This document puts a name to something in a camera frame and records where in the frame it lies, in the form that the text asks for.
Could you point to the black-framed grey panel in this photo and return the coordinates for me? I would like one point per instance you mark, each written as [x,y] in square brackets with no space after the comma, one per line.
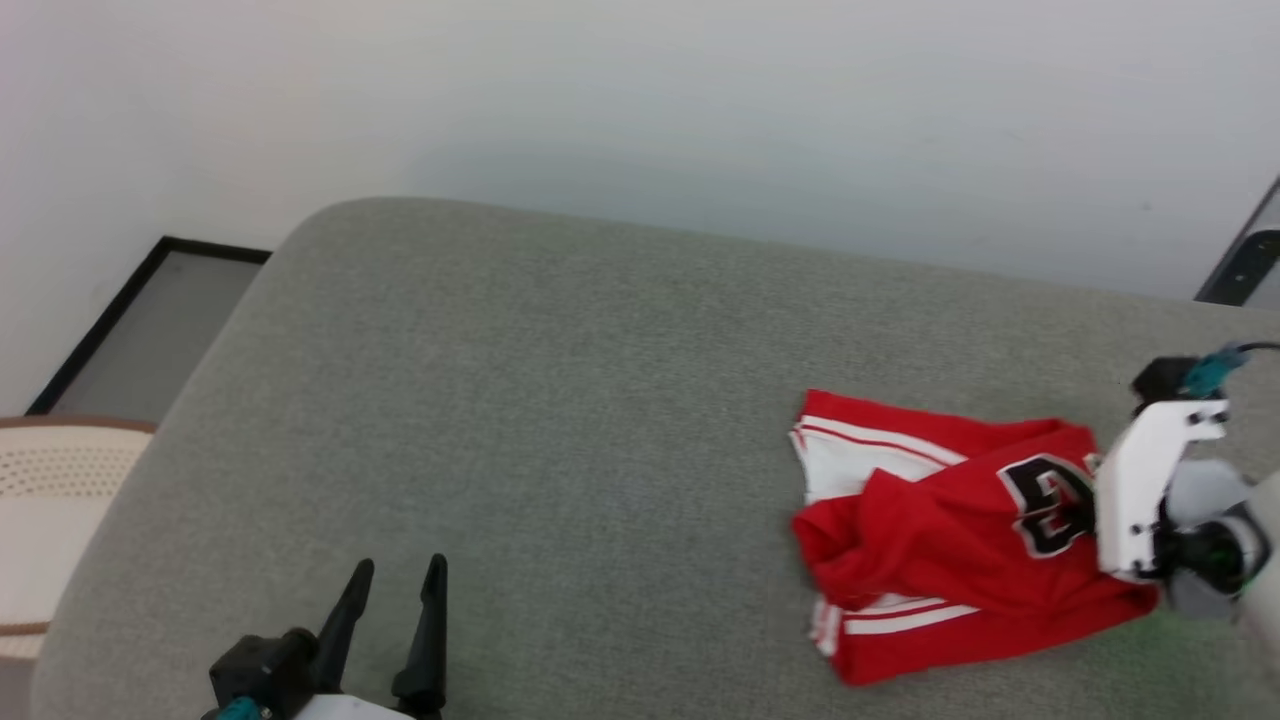
[150,330]

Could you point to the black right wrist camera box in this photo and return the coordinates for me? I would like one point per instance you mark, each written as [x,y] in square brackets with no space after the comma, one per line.
[1160,380]

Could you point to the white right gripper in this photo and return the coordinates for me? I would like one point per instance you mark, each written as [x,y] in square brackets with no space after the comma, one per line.
[1130,500]

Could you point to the cream perforated laundry basket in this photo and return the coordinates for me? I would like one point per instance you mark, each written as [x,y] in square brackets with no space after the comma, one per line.
[60,520]

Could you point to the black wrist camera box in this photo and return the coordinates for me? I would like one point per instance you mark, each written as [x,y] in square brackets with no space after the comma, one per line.
[1160,380]
[260,670]

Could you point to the dark door edge strip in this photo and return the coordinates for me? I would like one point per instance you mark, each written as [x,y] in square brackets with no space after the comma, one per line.
[1235,245]

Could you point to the red and white jersey garment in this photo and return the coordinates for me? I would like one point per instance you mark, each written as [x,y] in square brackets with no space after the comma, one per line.
[950,540]

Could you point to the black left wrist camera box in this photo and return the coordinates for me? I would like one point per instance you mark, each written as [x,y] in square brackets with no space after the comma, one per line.
[260,670]

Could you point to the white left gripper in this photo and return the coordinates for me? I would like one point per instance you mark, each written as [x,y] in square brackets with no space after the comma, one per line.
[345,708]

